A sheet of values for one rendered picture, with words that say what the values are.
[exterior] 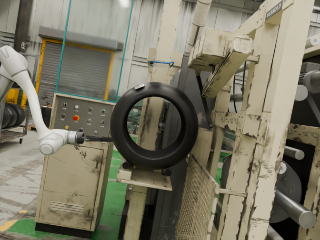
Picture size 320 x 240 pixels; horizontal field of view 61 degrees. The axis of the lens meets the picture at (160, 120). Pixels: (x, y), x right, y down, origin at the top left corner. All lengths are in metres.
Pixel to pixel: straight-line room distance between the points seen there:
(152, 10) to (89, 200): 9.72
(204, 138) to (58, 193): 1.41
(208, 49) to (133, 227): 1.48
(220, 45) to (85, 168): 1.62
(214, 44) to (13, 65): 1.20
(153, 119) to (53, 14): 10.34
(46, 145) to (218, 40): 1.14
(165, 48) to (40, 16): 10.38
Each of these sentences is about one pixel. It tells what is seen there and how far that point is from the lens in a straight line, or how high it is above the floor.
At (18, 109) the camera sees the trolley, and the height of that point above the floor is 0.73.
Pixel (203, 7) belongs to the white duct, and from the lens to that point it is 2.57.
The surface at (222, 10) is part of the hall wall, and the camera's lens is 11.96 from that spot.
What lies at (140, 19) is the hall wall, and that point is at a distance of 11.52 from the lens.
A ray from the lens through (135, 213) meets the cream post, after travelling 2.29.
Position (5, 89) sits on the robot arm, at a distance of 2.10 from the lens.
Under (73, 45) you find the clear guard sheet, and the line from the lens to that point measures 2.62.
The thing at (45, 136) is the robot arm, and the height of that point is 1.02.
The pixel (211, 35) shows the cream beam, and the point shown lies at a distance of 1.58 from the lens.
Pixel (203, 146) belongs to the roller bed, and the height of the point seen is 1.07.
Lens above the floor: 1.32
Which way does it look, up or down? 3 degrees down
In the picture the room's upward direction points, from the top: 10 degrees clockwise
